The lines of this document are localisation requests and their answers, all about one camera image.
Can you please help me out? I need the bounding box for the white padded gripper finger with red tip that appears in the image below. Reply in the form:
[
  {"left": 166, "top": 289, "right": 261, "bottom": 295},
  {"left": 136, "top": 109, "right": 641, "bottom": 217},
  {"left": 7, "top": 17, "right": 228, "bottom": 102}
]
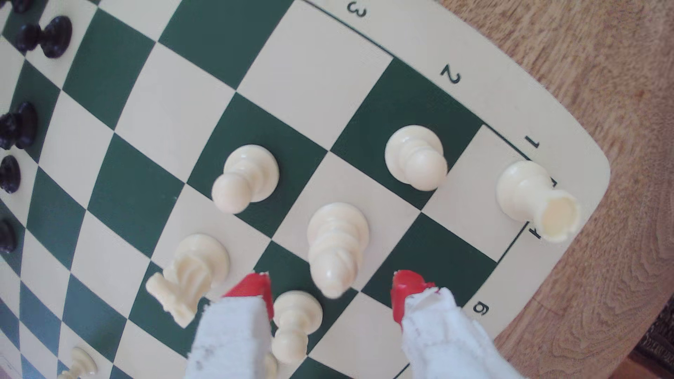
[
  {"left": 391, "top": 270, "right": 525, "bottom": 379},
  {"left": 184, "top": 272, "right": 275, "bottom": 379}
]

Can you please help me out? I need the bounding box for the white chess bishop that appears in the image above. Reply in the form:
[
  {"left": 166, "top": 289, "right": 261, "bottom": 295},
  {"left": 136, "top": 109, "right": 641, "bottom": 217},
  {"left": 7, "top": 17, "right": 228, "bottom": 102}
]
[{"left": 307, "top": 202, "right": 370, "bottom": 300}]

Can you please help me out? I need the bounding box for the white chess pawn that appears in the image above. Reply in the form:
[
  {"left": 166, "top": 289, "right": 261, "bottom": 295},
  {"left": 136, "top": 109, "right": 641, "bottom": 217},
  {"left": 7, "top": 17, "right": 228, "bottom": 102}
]
[
  {"left": 271, "top": 291, "right": 324, "bottom": 365},
  {"left": 211, "top": 144, "right": 280, "bottom": 215},
  {"left": 57, "top": 346, "right": 99, "bottom": 379},
  {"left": 384, "top": 125, "right": 449, "bottom": 192}
]

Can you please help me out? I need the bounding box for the white chess knight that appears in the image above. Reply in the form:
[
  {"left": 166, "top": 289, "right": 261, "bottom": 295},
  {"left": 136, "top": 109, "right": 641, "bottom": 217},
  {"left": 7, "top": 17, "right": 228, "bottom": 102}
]
[{"left": 145, "top": 233, "right": 231, "bottom": 329}]

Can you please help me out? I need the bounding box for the white chess rook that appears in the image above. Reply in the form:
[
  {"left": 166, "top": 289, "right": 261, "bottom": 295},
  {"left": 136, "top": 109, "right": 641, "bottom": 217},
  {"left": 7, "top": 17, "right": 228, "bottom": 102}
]
[{"left": 496, "top": 160, "right": 582, "bottom": 244}]

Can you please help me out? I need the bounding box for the green white chess board mat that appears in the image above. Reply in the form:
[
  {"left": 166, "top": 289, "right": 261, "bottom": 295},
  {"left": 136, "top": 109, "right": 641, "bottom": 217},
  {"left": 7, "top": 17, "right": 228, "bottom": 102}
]
[{"left": 0, "top": 0, "right": 612, "bottom": 379}]

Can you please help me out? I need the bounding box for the black chess pawn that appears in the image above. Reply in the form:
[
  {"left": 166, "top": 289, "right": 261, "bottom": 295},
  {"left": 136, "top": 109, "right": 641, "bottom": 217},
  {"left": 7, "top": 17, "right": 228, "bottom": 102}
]
[
  {"left": 0, "top": 155, "right": 22, "bottom": 194},
  {"left": 15, "top": 16, "right": 73, "bottom": 59},
  {"left": 0, "top": 218, "right": 18, "bottom": 254}
]

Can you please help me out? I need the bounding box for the black chess knight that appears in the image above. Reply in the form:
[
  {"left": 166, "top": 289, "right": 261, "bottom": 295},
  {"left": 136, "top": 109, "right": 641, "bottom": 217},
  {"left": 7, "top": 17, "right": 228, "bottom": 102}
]
[{"left": 0, "top": 101, "right": 39, "bottom": 151}]

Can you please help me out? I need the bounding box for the dark patterned rug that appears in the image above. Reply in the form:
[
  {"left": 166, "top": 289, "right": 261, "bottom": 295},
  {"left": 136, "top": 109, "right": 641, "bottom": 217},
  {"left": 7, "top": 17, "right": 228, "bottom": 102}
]
[{"left": 634, "top": 299, "right": 674, "bottom": 365}]

